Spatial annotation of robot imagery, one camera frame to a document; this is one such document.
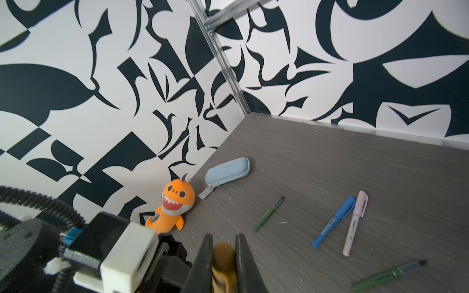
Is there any pink fountain pen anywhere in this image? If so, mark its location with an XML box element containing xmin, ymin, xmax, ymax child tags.
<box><xmin>343</xmin><ymin>190</ymin><xmax>369</xmax><ymax>256</ymax></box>

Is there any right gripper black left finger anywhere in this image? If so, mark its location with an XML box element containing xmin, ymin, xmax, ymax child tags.
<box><xmin>180</xmin><ymin>234</ymin><xmax>214</xmax><ymax>293</ymax></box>

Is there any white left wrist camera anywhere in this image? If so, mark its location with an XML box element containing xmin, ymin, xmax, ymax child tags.
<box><xmin>63</xmin><ymin>212</ymin><xmax>159</xmax><ymax>293</ymax></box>

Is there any orange shark plush toy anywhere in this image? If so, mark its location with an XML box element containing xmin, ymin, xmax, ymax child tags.
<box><xmin>144</xmin><ymin>174</ymin><xmax>195</xmax><ymax>234</ymax></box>

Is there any light blue pencil case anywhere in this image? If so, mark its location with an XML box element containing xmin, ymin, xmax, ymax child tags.
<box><xmin>199</xmin><ymin>157</ymin><xmax>250</xmax><ymax>200</ymax></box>

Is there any brown pen cap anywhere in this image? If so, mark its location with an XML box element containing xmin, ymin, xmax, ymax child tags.
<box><xmin>212</xmin><ymin>242</ymin><xmax>238</xmax><ymax>293</ymax></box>

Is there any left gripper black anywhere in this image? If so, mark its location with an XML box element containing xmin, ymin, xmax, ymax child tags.
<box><xmin>136</xmin><ymin>233</ymin><xmax>192</xmax><ymax>293</ymax></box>

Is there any blue pen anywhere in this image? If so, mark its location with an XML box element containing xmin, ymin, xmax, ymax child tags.
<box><xmin>312</xmin><ymin>197</ymin><xmax>356</xmax><ymax>249</ymax></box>

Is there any green pen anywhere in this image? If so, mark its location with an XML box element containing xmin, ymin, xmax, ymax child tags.
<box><xmin>352</xmin><ymin>260</ymin><xmax>428</xmax><ymax>293</ymax></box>
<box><xmin>252</xmin><ymin>196</ymin><xmax>285</xmax><ymax>232</ymax></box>

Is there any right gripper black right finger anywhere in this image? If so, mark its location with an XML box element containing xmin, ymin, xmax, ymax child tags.
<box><xmin>235</xmin><ymin>234</ymin><xmax>268</xmax><ymax>293</ymax></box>

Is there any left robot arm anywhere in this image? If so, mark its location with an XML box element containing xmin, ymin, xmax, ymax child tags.
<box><xmin>1</xmin><ymin>186</ymin><xmax>192</xmax><ymax>293</ymax></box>

